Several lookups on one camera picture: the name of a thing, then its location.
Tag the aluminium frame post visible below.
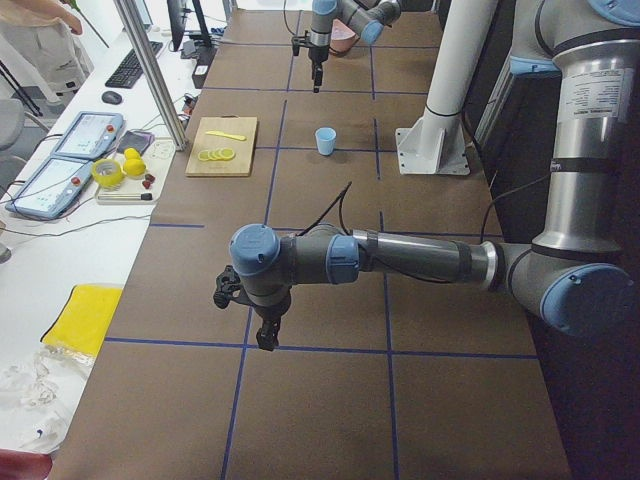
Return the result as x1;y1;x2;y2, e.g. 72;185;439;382
114;0;188;151

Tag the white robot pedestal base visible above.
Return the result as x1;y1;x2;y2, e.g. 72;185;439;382
396;0;498;175

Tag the teach pendant far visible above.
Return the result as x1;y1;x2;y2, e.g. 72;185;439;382
53;111;124;160

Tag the dark notebook stack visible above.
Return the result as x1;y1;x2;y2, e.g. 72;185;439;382
116;130;155;154

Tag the computer mouse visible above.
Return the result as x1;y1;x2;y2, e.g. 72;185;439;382
101;90;123;105

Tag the black keyboard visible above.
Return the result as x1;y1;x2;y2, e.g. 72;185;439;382
105;50;143;89

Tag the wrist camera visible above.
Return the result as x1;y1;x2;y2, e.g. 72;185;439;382
213;265;251;309
291;30;312;56

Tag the white tray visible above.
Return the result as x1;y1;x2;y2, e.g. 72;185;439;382
91;138;176;205

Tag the pink bowl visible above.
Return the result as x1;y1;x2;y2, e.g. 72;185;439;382
330;19;358;54

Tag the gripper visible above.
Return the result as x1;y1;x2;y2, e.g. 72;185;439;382
248;292;291;350
308;45;329;93

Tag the wooden knife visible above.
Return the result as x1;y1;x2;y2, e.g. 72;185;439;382
205;130;247;141

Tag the teach pendant near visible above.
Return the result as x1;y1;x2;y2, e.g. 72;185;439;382
5;155;94;220

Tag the yellow cloth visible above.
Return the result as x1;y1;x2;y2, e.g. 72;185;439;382
40;284;123;358

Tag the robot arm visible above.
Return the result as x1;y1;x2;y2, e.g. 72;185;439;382
213;1;639;350
302;0;402;93

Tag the teach pendant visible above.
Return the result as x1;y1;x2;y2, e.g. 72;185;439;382
5;155;94;220
53;111;124;160

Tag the whole lemon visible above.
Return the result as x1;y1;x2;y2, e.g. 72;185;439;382
123;148;141;159
122;158;146;177

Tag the yellow tape roll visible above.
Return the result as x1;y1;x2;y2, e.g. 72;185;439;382
91;159;125;188

